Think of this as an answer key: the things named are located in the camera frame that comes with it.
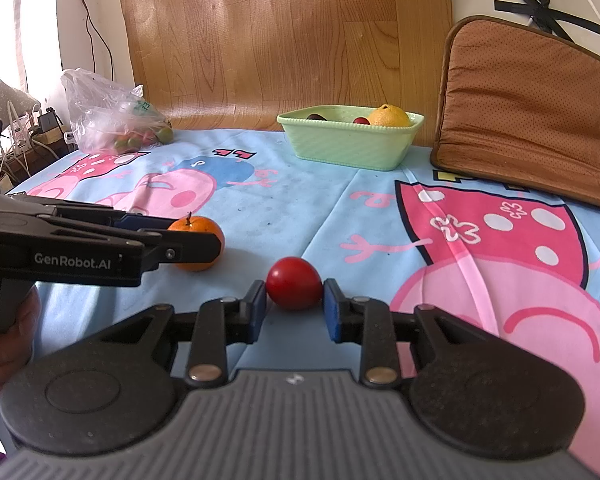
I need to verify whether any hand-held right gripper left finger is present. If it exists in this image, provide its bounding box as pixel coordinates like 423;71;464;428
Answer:
105;280;268;388

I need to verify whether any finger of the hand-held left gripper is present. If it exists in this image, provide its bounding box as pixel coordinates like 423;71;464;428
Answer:
5;192;173;233
55;217;224;272

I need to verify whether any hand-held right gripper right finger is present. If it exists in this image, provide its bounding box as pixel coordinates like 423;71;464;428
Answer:
322;279;486;387

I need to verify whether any mandarin with stem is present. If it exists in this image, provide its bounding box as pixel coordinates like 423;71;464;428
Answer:
167;211;226;273

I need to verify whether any large red tomato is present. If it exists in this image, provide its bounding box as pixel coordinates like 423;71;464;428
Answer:
266;256;324;311

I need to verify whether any light green plastic basket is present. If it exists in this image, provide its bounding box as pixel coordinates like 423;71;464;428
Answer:
276;105;426;171

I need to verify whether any large yellow citrus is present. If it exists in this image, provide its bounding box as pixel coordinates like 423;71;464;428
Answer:
367;104;412;127

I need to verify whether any person's left hand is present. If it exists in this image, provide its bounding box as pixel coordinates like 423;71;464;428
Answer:
0;287;42;398

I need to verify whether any brown cardboard box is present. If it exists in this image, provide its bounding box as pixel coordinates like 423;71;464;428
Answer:
32;130;73;158

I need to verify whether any clear plastic bag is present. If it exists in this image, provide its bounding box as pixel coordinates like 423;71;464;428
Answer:
61;67;175;156

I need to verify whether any cartoon printed blanket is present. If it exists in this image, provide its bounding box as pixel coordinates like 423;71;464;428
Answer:
0;127;600;478

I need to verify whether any black power adapter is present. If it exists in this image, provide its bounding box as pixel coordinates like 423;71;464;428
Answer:
37;107;61;133

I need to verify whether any wood-pattern board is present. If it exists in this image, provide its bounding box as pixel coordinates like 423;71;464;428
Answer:
119;0;453;132

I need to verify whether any sunlit window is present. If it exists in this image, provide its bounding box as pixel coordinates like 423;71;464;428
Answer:
0;0;63;106

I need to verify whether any brown perforated cushion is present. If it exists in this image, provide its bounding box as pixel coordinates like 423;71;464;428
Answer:
430;15;600;213

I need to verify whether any tangle of white cables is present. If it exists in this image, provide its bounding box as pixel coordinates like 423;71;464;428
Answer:
0;102;46;181

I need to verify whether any thin black cable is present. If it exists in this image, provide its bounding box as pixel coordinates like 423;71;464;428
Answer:
72;0;115;81

